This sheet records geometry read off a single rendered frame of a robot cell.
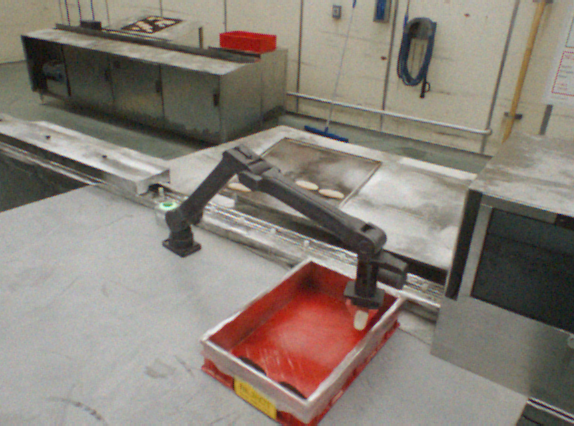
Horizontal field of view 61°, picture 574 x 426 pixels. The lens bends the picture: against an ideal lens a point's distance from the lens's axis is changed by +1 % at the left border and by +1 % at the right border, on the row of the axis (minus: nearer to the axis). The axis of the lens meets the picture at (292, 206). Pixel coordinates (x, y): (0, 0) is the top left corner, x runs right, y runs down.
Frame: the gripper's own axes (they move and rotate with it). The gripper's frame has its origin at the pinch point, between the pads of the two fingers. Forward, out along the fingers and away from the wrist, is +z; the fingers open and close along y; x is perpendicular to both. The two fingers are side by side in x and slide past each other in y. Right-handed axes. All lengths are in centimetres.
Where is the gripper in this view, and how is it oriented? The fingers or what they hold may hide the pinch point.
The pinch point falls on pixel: (361, 318)
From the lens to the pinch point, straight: 138.2
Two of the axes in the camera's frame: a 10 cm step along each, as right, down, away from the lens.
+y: 9.5, 1.7, -2.6
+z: -0.4, 8.9, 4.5
